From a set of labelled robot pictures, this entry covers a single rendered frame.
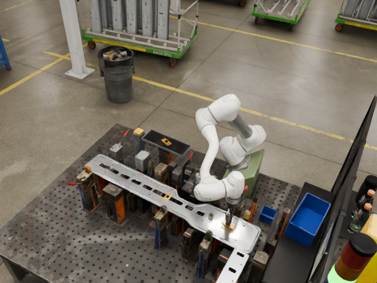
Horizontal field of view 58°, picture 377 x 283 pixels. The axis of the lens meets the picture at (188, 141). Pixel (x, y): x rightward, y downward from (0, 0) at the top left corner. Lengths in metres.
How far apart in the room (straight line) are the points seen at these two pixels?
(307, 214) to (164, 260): 1.02
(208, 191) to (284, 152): 2.71
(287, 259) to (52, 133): 3.46
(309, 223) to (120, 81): 3.38
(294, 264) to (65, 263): 1.48
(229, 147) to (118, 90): 2.61
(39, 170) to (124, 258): 2.07
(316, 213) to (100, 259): 1.50
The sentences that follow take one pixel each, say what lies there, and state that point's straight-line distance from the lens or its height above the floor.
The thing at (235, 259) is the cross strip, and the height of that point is 1.00.
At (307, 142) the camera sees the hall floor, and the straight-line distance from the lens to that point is 4.78.
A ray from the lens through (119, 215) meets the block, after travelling 2.60.
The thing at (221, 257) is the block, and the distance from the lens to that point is 2.19.
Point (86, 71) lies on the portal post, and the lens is 5.96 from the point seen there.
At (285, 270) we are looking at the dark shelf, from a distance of 2.17.
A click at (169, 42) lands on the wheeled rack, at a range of 6.31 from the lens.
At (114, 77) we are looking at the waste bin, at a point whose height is 0.45.
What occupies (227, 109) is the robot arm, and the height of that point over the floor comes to 1.58.
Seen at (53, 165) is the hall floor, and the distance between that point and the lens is 4.30.
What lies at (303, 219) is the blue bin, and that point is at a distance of 2.42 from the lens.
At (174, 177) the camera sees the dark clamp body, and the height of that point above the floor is 1.04.
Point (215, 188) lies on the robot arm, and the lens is 1.91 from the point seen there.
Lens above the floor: 2.84
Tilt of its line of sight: 40 degrees down
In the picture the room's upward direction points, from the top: 3 degrees clockwise
